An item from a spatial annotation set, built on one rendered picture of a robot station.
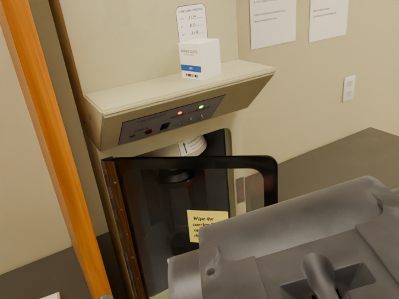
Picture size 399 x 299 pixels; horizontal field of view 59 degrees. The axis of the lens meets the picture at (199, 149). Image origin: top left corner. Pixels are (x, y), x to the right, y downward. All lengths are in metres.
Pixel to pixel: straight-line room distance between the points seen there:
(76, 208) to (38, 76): 0.21
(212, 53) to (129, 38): 0.14
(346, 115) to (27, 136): 1.35
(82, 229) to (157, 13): 0.38
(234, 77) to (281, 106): 0.87
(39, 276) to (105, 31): 0.78
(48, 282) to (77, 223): 0.55
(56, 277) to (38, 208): 0.21
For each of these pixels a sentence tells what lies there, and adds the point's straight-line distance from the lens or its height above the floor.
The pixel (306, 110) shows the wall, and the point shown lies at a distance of 1.57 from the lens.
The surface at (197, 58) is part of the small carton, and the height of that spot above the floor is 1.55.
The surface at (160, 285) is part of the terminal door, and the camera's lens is 0.81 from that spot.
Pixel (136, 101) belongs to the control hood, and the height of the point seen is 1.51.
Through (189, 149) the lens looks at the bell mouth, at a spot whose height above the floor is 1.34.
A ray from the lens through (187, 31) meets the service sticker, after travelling 0.68.
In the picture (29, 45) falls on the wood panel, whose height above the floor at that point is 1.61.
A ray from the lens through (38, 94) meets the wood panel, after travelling 0.52.
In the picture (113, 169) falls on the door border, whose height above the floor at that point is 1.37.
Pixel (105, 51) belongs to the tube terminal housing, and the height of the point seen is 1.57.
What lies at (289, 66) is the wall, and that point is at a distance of 1.44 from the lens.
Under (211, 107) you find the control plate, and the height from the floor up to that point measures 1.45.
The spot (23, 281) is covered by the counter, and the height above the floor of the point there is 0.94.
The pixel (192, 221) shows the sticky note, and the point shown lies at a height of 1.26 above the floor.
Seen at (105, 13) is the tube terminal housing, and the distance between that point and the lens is 0.62.
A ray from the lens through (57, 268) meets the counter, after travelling 1.17.
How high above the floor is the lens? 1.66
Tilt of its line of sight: 26 degrees down
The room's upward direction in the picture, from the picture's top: 6 degrees counter-clockwise
